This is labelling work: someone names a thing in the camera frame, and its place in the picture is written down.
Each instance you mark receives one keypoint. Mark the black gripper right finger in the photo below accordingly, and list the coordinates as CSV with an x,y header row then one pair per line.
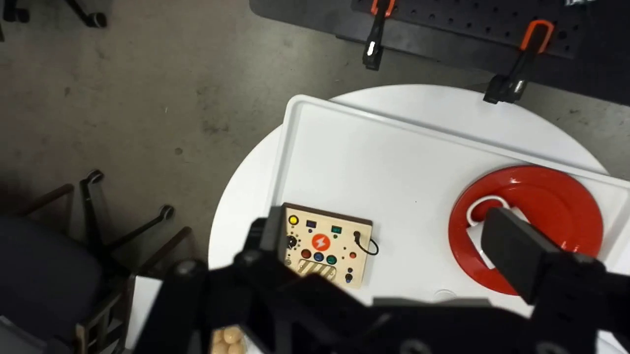
x,y
533,256

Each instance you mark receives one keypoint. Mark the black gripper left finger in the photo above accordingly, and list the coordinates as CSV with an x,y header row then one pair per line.
x,y
275,237

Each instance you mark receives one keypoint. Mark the wooden toy button board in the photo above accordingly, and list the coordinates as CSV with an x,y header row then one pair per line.
x,y
342,262

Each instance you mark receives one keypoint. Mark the red round plate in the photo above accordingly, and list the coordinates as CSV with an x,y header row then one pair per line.
x,y
558,203

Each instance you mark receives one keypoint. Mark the white mug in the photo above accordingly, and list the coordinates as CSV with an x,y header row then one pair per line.
x,y
474,239

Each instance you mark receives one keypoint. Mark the beige egg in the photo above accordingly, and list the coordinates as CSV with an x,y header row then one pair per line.
x,y
232,335

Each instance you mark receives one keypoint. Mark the white plastic tray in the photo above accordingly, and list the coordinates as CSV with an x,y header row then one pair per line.
x,y
395,170

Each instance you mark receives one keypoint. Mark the grey office chair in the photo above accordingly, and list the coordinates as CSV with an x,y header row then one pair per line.
x,y
41,276

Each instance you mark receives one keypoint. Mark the black perforated breadboard table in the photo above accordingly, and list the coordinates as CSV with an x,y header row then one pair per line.
x,y
460,26

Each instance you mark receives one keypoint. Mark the black chair base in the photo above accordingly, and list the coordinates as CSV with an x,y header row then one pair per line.
x,y
92,18

